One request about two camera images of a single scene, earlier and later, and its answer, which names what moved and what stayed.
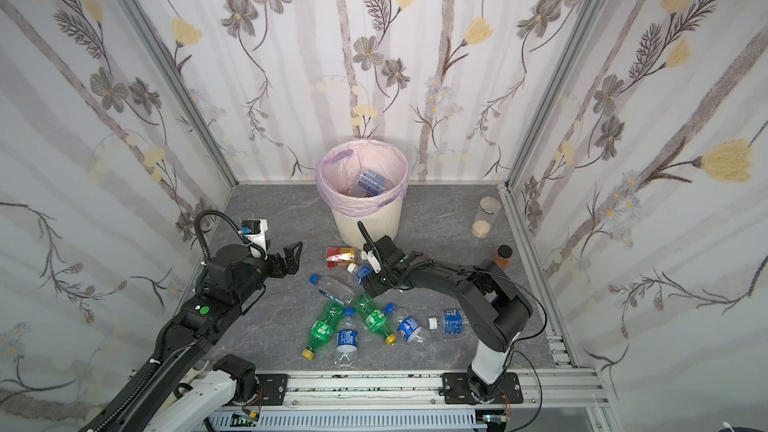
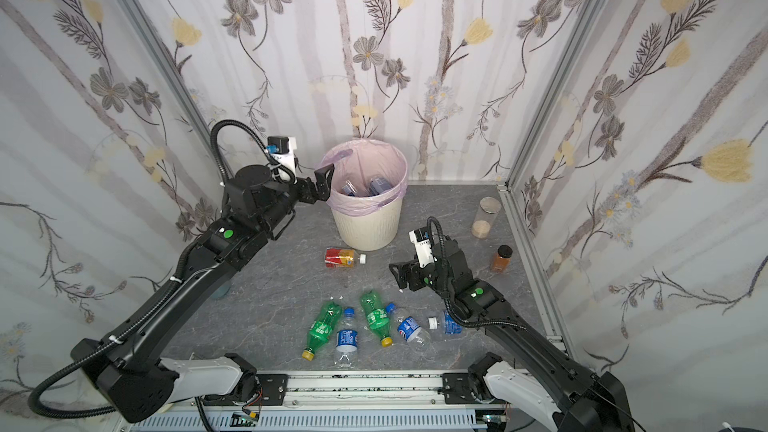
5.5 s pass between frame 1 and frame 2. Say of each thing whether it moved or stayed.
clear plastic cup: stayed
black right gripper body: moved
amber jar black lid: stayed
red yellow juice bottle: stayed
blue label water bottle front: stayed
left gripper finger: moved
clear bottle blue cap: moved
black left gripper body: moved
